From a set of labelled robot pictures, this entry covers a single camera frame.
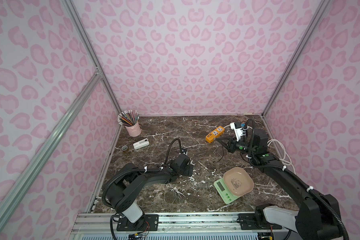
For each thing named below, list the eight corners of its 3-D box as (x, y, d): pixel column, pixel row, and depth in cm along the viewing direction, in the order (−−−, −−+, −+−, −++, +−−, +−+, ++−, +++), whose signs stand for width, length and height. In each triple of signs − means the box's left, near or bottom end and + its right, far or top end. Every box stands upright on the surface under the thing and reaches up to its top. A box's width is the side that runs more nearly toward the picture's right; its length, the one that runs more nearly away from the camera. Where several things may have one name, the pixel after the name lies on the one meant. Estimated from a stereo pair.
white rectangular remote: (135, 150, 103) (134, 148, 101) (133, 145, 105) (132, 143, 103) (150, 144, 106) (149, 142, 104) (148, 139, 108) (147, 137, 106)
